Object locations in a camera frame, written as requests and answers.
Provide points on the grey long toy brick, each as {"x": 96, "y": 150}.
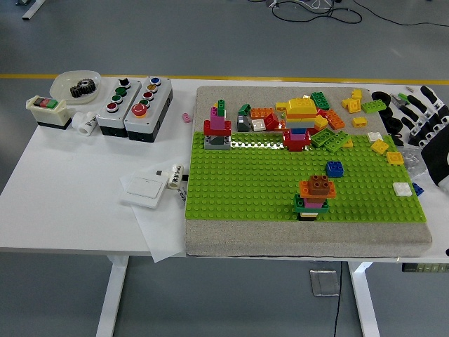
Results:
{"x": 300, "y": 124}

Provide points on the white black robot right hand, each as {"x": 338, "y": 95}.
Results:
{"x": 436, "y": 158}

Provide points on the yellow flat square brick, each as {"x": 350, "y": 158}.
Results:
{"x": 395, "y": 158}

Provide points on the lime green long brick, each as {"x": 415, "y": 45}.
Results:
{"x": 320, "y": 138}
{"x": 336, "y": 140}

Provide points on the yellow domed toy brick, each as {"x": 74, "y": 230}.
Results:
{"x": 301, "y": 105}

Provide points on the clear plastic bag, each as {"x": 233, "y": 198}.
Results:
{"x": 412, "y": 159}

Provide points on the white table leg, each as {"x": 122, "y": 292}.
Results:
{"x": 112, "y": 298}
{"x": 365, "y": 305}

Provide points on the black flat part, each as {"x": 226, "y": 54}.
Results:
{"x": 396, "y": 139}

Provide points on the small pink toy brick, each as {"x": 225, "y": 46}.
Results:
{"x": 186, "y": 118}

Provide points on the white thin toy brick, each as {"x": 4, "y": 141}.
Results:
{"x": 308, "y": 212}

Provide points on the black toy brick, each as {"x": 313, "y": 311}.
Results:
{"x": 307, "y": 217}

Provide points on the table height control panel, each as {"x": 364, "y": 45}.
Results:
{"x": 424, "y": 267}

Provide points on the magenta toy brick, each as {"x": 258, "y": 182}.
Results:
{"x": 298, "y": 137}

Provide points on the grey-brown mat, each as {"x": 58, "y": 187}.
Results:
{"x": 245, "y": 238}

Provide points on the small blue toy brick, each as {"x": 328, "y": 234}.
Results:
{"x": 418, "y": 189}

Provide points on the brown toy brick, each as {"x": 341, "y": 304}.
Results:
{"x": 321, "y": 186}

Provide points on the orange curved toy brick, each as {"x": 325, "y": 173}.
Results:
{"x": 301, "y": 117}

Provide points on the grey sloped brick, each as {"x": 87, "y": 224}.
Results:
{"x": 242, "y": 124}

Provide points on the metal floor plate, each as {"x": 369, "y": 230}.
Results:
{"x": 324, "y": 282}

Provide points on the white desk foot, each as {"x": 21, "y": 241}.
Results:
{"x": 33, "y": 10}

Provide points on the beige switch box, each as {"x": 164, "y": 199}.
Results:
{"x": 49, "y": 114}

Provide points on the labelled white pipe fitting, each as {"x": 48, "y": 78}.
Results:
{"x": 175, "y": 177}

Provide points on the orange long toy brick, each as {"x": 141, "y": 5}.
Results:
{"x": 303, "y": 189}
{"x": 261, "y": 113}

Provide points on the dark green sloped brick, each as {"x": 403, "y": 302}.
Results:
{"x": 245, "y": 109}

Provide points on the emergency stop control box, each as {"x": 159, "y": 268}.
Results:
{"x": 147, "y": 126}

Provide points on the three-button control box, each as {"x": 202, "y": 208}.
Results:
{"x": 112, "y": 121}

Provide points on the white plastic bowl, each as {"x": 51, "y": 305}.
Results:
{"x": 61, "y": 84}

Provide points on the black rubber tire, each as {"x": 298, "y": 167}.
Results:
{"x": 387, "y": 113}
{"x": 375, "y": 95}
{"x": 394, "y": 125}

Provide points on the blue square toy brick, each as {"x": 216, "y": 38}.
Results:
{"x": 335, "y": 169}

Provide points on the red wide toy brick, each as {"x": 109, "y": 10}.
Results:
{"x": 208, "y": 129}

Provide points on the white wall switch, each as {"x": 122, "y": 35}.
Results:
{"x": 144, "y": 187}

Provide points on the tall pink toy brick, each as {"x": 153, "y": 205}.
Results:
{"x": 215, "y": 121}

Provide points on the white paper sheet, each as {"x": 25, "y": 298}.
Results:
{"x": 161, "y": 235}

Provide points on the small lime green brick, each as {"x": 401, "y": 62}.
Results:
{"x": 403, "y": 95}

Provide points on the grey base toy brick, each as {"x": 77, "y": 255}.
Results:
{"x": 208, "y": 144}

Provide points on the black metal gear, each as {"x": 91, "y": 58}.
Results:
{"x": 82, "y": 89}

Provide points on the white flat square brick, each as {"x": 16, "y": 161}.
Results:
{"x": 402, "y": 189}

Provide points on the lime green toy brick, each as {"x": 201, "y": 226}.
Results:
{"x": 373, "y": 106}

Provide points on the green studded baseplate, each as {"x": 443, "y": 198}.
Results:
{"x": 245, "y": 182}

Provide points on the white printed tile brick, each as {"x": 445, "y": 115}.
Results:
{"x": 258, "y": 125}

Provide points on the small green toy brick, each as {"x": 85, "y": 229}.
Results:
{"x": 221, "y": 108}

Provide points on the dark green toy brick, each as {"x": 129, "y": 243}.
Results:
{"x": 321, "y": 100}

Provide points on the green wide toy brick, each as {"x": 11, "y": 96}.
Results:
{"x": 299, "y": 204}

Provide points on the red large toy brick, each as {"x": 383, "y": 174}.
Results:
{"x": 298, "y": 145}

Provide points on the white pipe tee fitting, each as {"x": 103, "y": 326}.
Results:
{"x": 84, "y": 124}

